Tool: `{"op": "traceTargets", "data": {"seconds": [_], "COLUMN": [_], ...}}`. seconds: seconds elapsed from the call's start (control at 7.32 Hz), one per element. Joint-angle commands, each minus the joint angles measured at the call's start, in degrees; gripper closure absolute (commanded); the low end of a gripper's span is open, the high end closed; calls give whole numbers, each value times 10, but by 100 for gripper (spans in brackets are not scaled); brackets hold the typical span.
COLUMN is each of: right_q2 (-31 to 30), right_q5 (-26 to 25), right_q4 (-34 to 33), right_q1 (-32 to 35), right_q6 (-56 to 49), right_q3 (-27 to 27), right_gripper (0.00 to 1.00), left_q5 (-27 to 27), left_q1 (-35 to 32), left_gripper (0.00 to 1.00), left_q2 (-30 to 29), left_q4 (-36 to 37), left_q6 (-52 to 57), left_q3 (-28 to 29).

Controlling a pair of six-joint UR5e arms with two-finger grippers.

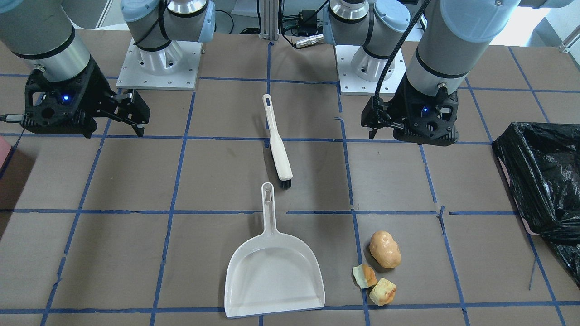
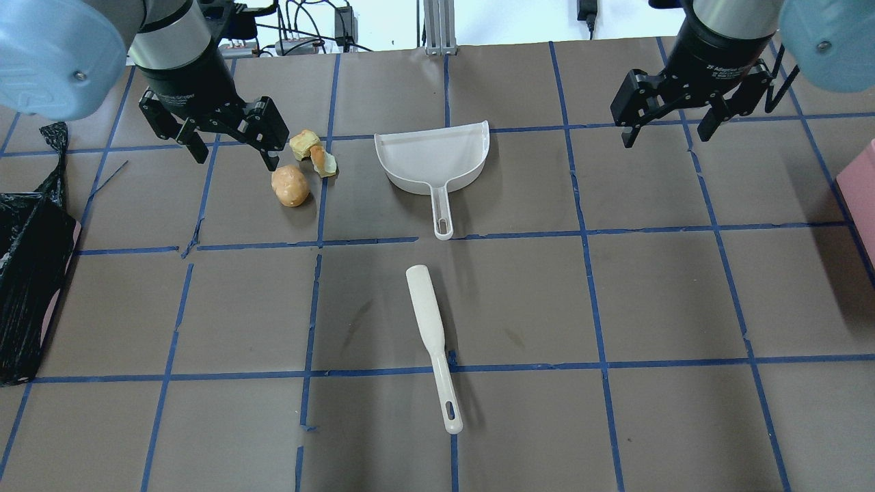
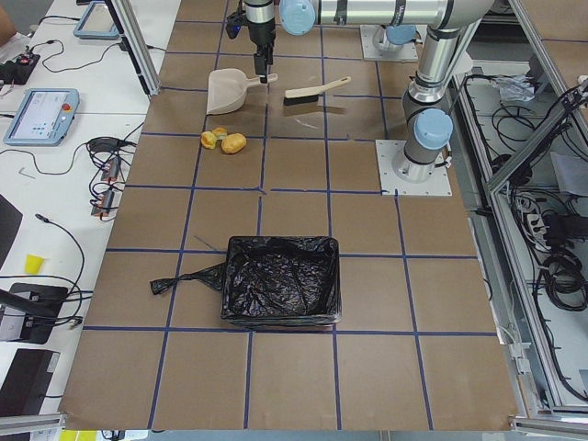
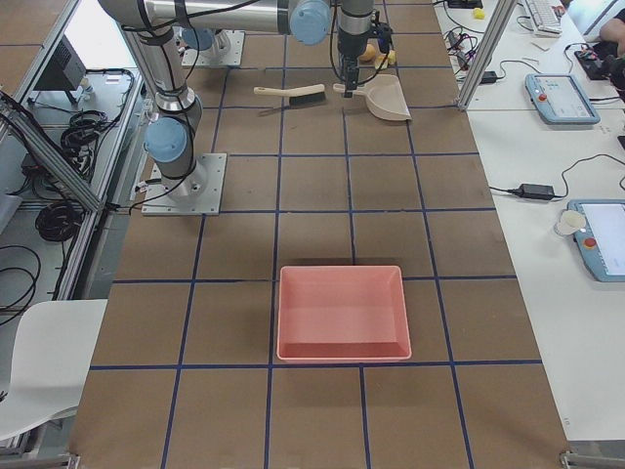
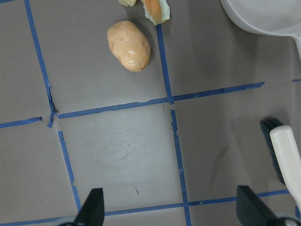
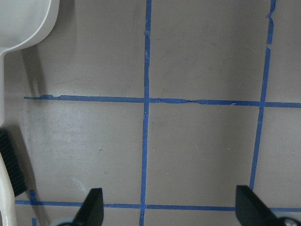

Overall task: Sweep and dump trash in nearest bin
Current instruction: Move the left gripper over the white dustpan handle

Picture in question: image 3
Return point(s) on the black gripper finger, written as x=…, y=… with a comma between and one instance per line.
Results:
x=263, y=59

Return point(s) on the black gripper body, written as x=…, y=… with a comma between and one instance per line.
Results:
x=260, y=33

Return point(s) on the beige plastic dustpan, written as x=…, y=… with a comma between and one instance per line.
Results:
x=227, y=90

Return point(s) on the beige hand brush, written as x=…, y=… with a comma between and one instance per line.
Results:
x=311, y=94

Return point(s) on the yellow bread chunk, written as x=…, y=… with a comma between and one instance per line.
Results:
x=220, y=133
x=208, y=140

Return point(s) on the whole yellow potato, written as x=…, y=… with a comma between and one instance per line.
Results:
x=233, y=143

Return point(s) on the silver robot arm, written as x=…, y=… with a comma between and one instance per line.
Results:
x=450, y=25
x=395, y=37

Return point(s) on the black lined trash bin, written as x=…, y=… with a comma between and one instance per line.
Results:
x=273, y=281

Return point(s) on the far teach pendant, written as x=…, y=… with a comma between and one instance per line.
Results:
x=96, y=23

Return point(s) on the teach pendant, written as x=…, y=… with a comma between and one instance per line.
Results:
x=43, y=117
x=96, y=23

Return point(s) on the near teach pendant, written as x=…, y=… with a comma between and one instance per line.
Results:
x=43, y=117

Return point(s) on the aluminium frame post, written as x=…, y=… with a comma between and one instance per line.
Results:
x=129, y=30

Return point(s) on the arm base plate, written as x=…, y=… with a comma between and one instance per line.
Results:
x=371, y=38
x=399, y=177

